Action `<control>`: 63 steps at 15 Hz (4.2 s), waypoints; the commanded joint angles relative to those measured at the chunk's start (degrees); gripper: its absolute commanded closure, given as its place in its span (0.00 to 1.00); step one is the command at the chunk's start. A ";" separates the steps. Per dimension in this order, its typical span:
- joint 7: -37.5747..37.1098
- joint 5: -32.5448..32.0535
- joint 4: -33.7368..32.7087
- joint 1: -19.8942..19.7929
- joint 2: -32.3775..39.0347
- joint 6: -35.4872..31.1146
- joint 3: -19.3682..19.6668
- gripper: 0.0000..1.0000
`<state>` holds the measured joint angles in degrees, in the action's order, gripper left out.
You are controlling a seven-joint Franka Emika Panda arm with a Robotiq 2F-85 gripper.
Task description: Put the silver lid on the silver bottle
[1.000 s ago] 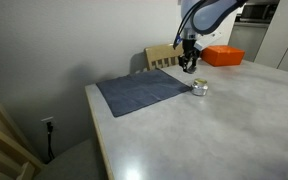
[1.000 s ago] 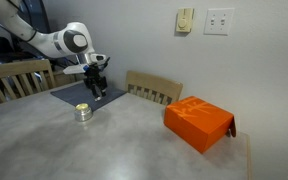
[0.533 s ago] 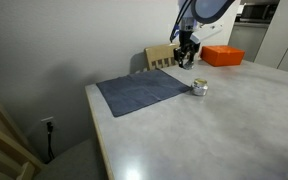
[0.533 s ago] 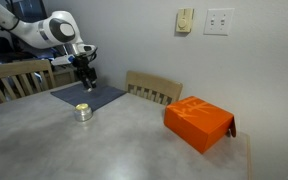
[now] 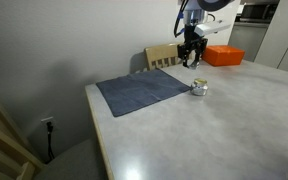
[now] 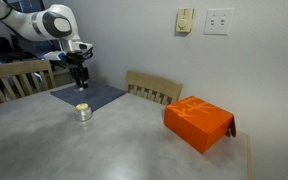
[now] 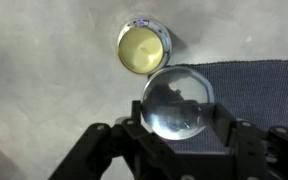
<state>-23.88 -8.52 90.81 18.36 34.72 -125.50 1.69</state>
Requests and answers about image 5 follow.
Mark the dark blue cloth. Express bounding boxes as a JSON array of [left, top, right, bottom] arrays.
[[95, 68, 192, 118]]

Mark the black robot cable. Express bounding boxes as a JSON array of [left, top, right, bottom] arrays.
[[173, 0, 189, 38]]

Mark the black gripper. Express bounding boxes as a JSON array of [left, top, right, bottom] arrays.
[[177, 25, 209, 69]]

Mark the black plug with cord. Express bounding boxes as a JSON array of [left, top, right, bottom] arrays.
[[45, 121, 56, 162]]

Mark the white wall outlet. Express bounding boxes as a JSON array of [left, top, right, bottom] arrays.
[[40, 116, 57, 131]]

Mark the black microwave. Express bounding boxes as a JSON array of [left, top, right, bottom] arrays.
[[239, 2, 280, 22]]

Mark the wooden chair back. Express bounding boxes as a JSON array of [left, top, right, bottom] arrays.
[[143, 42, 194, 72]]

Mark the silver bottle jar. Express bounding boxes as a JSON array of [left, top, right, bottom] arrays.
[[190, 78, 210, 97]]

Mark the white tall cabinet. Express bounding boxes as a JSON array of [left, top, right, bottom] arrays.
[[253, 0, 288, 76]]

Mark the silver lid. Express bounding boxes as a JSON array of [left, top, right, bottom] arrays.
[[188, 59, 200, 70]]

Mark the orange cardboard box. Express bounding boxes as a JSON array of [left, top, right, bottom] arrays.
[[201, 44, 246, 68]]

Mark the light wooden slatted chair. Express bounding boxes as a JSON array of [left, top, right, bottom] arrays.
[[0, 97, 46, 180]]

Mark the grey kitchen counter cabinet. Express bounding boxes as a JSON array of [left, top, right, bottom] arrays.
[[227, 21, 271, 63]]

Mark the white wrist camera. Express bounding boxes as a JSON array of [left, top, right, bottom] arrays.
[[194, 20, 232, 37]]

